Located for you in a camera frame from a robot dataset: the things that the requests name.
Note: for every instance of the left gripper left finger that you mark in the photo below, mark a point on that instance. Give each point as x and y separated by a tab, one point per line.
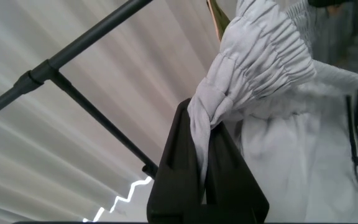
176	180

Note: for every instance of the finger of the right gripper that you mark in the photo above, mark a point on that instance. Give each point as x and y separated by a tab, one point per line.
328	2

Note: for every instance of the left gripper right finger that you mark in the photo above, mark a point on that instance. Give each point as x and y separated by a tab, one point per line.
235	193

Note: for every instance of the pale grey shorts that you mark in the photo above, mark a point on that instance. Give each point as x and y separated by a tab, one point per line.
275	140

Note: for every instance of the green long-sleeved shirt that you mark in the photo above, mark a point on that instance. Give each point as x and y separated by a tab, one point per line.
223	18

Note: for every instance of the black clothes rack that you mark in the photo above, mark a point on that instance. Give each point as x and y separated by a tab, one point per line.
89	34

